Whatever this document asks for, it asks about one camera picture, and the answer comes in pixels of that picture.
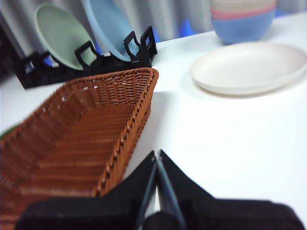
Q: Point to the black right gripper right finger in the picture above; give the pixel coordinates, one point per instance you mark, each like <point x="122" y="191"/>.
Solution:
<point x="227" y="215"/>

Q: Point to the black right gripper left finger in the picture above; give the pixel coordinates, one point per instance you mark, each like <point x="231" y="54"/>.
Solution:
<point x="100" y="213"/>

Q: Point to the brown wicker basket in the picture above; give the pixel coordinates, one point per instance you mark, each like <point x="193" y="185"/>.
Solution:
<point x="84" y="134"/>

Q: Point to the black dish rack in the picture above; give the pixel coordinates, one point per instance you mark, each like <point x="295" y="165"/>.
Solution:
<point x="115" y="64"/>

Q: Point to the white plate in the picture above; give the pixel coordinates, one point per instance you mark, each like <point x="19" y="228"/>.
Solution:
<point x="249" y="67"/>

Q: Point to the pale green plate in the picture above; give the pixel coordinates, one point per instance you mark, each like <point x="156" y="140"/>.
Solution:
<point x="60" y="36"/>

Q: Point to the blue bowl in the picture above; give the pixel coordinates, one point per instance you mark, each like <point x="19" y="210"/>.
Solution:
<point x="242" y="30"/>

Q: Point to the light blue plate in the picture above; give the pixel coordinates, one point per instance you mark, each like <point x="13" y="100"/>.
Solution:
<point x="108" y="24"/>

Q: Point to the pink bowl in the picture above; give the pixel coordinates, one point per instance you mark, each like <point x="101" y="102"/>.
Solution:
<point x="239" y="14"/>

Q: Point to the grey curtain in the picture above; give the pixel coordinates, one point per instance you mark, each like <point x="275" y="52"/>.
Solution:
<point x="180" y="14"/>

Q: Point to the cream white bowl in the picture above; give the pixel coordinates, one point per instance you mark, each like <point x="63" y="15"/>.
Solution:
<point x="242" y="3"/>

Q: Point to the black metal shelf frame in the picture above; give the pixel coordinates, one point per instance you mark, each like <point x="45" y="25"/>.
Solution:
<point x="4" y="60"/>

